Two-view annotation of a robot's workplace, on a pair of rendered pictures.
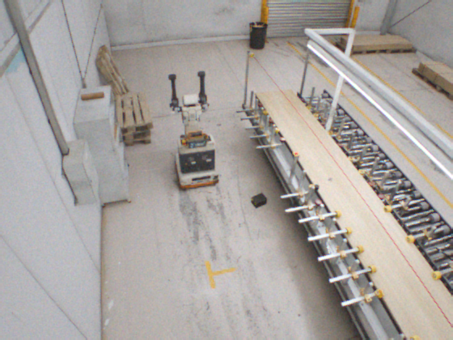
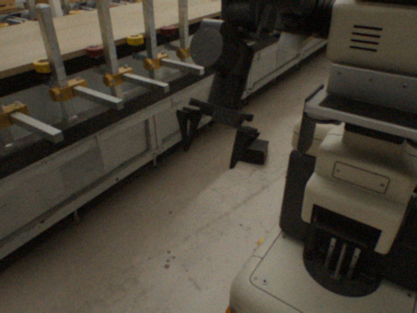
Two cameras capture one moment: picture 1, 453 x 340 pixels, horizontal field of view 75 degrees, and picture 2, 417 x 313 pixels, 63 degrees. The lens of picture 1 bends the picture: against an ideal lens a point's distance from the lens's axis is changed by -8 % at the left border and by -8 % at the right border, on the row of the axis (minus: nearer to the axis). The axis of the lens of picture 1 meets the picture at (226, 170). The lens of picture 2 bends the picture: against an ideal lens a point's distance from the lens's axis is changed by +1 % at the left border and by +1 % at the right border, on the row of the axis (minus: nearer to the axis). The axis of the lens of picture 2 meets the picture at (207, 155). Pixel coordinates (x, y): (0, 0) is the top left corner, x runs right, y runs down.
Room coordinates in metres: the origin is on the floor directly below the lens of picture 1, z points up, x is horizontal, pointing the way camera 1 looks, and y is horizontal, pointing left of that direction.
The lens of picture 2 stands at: (4.80, 0.83, 1.32)
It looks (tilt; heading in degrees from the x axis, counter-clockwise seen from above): 33 degrees down; 231
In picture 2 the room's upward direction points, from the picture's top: straight up
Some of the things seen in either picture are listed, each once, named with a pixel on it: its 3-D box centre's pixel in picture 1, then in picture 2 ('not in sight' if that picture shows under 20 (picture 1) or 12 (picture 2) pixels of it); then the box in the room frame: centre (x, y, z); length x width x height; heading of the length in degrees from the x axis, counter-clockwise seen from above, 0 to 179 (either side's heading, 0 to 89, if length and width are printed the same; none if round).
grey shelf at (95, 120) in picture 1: (105, 147); not in sight; (3.57, 1.80, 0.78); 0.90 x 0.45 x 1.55; 16
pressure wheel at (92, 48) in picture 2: not in sight; (96, 58); (4.22, -0.67, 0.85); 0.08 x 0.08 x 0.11
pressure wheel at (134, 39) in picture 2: not in sight; (136, 46); (3.97, -0.74, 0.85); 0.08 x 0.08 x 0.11
